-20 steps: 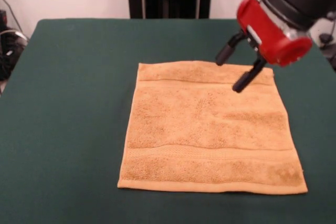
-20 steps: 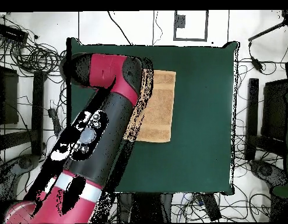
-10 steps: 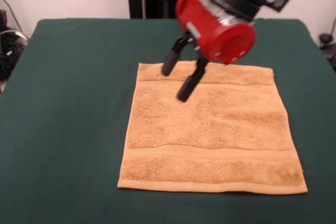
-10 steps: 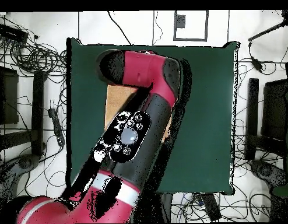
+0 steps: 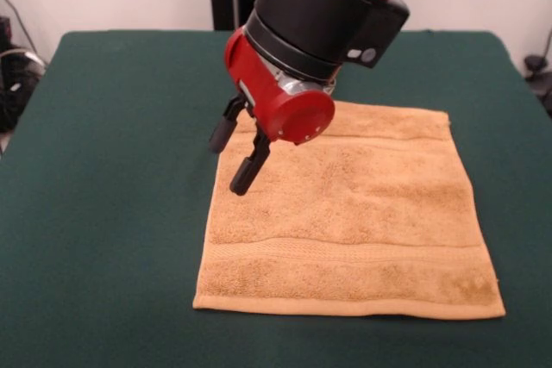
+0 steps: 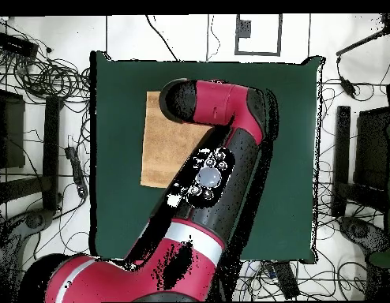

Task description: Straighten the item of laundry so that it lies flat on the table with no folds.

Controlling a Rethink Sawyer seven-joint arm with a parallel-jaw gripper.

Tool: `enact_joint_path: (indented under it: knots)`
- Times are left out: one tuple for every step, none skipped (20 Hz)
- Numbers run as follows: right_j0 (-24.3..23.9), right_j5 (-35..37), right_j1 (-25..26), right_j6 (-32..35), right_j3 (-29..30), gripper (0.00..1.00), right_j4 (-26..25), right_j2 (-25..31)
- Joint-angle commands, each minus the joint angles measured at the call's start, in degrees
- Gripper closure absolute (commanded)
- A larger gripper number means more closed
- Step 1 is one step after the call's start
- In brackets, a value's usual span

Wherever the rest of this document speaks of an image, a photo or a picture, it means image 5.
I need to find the yellow terry towel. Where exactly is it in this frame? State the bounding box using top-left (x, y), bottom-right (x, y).
top-left (191, 99), bottom-right (506, 321)

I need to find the black equipment with cables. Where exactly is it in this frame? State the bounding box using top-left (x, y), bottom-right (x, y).
top-left (0, 15), bottom-right (47, 133)

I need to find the black stand foot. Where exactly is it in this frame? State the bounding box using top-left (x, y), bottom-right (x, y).
top-left (523, 53), bottom-right (552, 117)

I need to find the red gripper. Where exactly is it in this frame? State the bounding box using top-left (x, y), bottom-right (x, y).
top-left (208, 27), bottom-right (336, 196)

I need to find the dark green tablecloth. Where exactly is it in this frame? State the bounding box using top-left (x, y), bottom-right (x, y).
top-left (0, 29), bottom-right (552, 368)

